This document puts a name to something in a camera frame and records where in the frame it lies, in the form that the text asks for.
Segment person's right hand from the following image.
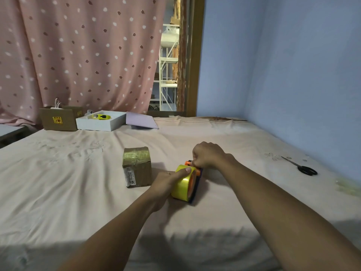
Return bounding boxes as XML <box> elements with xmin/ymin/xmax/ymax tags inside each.
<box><xmin>192</xmin><ymin>142</ymin><xmax>236</xmax><ymax>170</ymax></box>

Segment open brown cardboard box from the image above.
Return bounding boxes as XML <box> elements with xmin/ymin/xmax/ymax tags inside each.
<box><xmin>39</xmin><ymin>106</ymin><xmax>84</xmax><ymax>131</ymax></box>

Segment person's left hand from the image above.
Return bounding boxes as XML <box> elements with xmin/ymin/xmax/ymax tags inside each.
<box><xmin>147</xmin><ymin>167</ymin><xmax>192</xmax><ymax>213</ymax></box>

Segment black scissors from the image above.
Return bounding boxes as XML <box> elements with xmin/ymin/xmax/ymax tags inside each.
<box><xmin>281</xmin><ymin>156</ymin><xmax>318</xmax><ymax>176</ymax></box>

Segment pink dotted curtain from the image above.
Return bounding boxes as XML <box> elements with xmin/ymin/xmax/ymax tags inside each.
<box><xmin>0</xmin><ymin>0</ymin><xmax>167</xmax><ymax>126</ymax></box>

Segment white flat box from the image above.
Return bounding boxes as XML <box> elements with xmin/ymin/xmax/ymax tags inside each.
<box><xmin>76</xmin><ymin>110</ymin><xmax>127</xmax><ymax>132</ymax></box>

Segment yellow tape dispenser with roll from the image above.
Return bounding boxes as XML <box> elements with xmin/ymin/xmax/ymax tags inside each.
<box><xmin>171</xmin><ymin>160</ymin><xmax>203</xmax><ymax>204</ymax></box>

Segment wooden door frame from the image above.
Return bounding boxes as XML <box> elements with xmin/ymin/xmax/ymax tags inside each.
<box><xmin>185</xmin><ymin>0</ymin><xmax>205</xmax><ymax>117</ymax></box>

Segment small taped cardboard box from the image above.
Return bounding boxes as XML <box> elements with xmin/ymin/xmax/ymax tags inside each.
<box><xmin>122</xmin><ymin>146</ymin><xmax>153</xmax><ymax>189</ymax></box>

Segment beige bed sheet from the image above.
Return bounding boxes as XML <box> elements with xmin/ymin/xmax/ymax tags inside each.
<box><xmin>0</xmin><ymin>116</ymin><xmax>361</xmax><ymax>271</ymax></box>

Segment person's right forearm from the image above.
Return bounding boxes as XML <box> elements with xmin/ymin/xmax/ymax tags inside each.
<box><xmin>216</xmin><ymin>156</ymin><xmax>361</xmax><ymax>271</ymax></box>

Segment person's left forearm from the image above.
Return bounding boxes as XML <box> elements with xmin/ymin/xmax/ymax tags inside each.
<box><xmin>58</xmin><ymin>192</ymin><xmax>161</xmax><ymax>271</ymax></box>

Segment white metal shelf rack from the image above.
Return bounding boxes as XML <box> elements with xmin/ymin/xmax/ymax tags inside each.
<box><xmin>158</xmin><ymin>23</ymin><xmax>180</xmax><ymax>112</ymax></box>

